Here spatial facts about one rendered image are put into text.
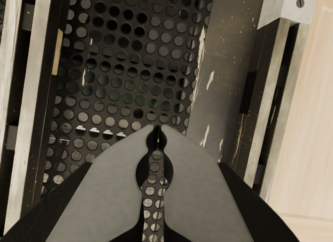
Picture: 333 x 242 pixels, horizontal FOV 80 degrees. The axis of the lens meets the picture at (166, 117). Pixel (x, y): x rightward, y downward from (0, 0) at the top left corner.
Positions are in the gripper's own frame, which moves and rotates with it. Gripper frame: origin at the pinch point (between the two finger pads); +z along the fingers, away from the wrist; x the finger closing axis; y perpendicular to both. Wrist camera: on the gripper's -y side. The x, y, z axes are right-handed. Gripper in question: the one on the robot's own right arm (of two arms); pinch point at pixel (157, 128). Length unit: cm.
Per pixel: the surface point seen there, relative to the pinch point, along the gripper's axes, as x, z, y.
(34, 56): -19.1, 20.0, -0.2
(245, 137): 16.0, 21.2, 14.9
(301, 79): 28.9, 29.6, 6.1
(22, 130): -21.4, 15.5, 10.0
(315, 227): 35, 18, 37
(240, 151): 15.3, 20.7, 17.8
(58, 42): -18.2, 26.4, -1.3
